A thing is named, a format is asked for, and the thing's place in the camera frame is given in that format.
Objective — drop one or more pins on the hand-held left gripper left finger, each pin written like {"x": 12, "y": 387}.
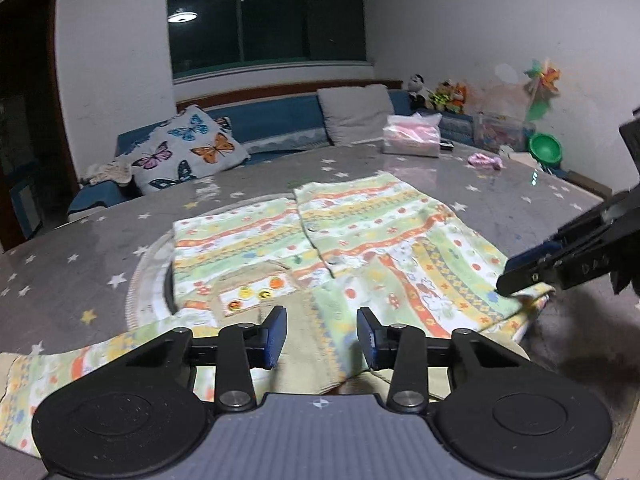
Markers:
{"x": 275, "y": 340}

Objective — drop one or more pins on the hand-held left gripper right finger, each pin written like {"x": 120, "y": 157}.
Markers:
{"x": 367, "y": 340}

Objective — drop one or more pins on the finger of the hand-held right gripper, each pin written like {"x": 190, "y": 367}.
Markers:
{"x": 530, "y": 256}
{"x": 525, "y": 279}

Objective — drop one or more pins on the patterned green baby garment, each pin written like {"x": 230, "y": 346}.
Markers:
{"x": 350, "y": 230}

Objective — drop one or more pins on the pink scrunchie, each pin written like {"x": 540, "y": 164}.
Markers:
{"x": 485, "y": 161}

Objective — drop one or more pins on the beige folded cloth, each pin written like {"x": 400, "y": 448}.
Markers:
{"x": 512, "y": 151}

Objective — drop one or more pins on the green plastic basin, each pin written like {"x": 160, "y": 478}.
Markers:
{"x": 546, "y": 147}

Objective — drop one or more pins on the clear storage box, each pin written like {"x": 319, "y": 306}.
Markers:
{"x": 500, "y": 132}

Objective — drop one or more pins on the cream round mat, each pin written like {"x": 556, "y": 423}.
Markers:
{"x": 150, "y": 280}

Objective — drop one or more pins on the pink tissue pack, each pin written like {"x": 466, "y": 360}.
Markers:
{"x": 410, "y": 140}

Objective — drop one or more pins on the colourful pinwheel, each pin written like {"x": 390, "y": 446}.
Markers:
{"x": 542, "y": 80}

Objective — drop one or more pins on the yellow-green plush toy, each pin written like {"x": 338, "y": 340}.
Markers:
{"x": 442, "y": 95}

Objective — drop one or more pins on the panda plush toy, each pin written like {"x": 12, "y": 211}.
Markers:
{"x": 417, "y": 90}

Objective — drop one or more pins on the butterfly print pillow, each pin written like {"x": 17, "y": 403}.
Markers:
{"x": 190, "y": 150}

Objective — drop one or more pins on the grey star-print table cover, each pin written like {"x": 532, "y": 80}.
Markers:
{"x": 75, "y": 245}

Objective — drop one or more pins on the blue sofa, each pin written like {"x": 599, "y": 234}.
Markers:
{"x": 280, "y": 115}

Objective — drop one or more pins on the plain grey pillow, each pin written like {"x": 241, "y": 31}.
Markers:
{"x": 355, "y": 112}

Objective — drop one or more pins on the cream crumpled cloth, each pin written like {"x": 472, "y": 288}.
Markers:
{"x": 107, "y": 172}

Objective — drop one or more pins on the blue framed board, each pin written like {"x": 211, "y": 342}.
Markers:
{"x": 25, "y": 207}

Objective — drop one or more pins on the dark window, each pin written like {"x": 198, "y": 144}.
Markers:
{"x": 265, "y": 15}

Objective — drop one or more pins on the wooden door frame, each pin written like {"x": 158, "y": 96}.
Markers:
{"x": 62, "y": 110}

